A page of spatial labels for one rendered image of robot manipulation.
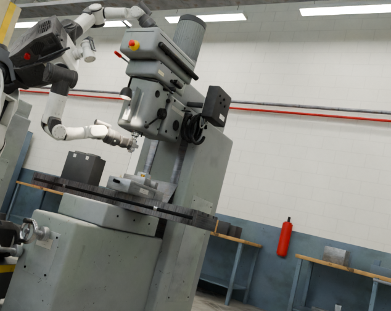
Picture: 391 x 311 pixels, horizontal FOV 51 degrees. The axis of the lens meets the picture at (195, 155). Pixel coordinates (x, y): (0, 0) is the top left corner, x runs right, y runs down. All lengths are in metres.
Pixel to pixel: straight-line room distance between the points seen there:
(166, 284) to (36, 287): 0.88
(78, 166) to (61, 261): 0.80
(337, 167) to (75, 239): 4.86
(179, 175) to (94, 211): 0.71
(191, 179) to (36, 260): 1.07
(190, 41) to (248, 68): 4.66
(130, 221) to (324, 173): 4.44
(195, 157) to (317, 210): 3.83
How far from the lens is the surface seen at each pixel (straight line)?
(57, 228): 2.14
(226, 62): 7.70
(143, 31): 2.51
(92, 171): 2.65
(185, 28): 2.88
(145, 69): 2.50
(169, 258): 2.66
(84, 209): 2.28
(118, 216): 2.25
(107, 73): 9.25
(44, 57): 2.30
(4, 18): 4.02
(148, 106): 2.44
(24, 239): 2.10
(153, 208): 2.16
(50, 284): 2.12
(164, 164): 2.79
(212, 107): 2.54
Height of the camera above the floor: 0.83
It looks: 10 degrees up
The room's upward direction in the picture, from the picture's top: 15 degrees clockwise
